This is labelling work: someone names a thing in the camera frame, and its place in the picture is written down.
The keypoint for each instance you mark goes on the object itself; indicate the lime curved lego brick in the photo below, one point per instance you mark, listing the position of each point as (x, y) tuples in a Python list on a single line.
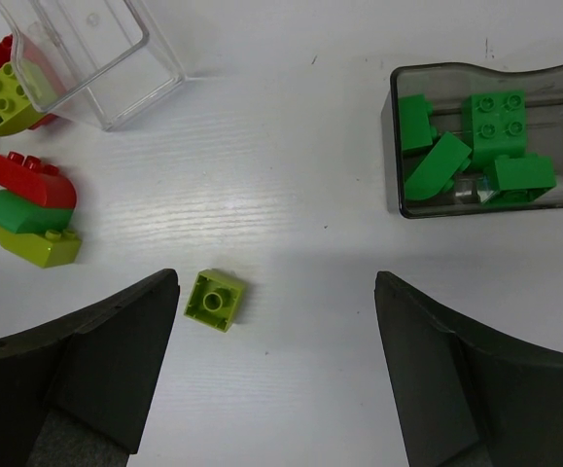
[(44, 250)]

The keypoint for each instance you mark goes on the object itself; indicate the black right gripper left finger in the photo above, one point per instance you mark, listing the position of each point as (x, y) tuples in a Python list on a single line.
[(77, 391)]

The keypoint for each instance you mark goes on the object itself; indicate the green curved lego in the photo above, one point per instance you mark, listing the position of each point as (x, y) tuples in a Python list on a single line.
[(21, 216)]

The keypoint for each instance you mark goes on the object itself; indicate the red curved lego brick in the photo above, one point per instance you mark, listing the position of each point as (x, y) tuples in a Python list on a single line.
[(32, 179)]

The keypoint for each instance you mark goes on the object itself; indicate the green curved lego brick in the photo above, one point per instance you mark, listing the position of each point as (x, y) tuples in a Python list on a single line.
[(436, 172)]

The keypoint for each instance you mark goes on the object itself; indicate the dark grey translucent container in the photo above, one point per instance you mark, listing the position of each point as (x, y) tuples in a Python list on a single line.
[(446, 86)]

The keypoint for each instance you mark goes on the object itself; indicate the green 2x2 lego brick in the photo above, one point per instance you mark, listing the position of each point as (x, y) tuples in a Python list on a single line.
[(494, 124)]

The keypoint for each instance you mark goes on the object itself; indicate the green lego brick in bin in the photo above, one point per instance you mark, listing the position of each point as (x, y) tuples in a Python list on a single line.
[(416, 131)]

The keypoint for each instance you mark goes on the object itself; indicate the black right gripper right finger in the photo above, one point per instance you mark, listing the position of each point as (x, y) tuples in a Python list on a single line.
[(467, 394)]

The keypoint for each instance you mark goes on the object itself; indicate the green square lego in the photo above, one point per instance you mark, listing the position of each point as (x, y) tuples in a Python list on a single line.
[(531, 172)]

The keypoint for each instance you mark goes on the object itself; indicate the lime square lego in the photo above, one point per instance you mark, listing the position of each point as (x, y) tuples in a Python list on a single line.
[(215, 299)]

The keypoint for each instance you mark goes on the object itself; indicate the clear plastic container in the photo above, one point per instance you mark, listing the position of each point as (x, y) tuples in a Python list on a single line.
[(97, 62)]

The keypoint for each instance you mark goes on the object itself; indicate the small red lego brick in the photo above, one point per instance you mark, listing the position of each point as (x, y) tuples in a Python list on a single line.
[(5, 55)]

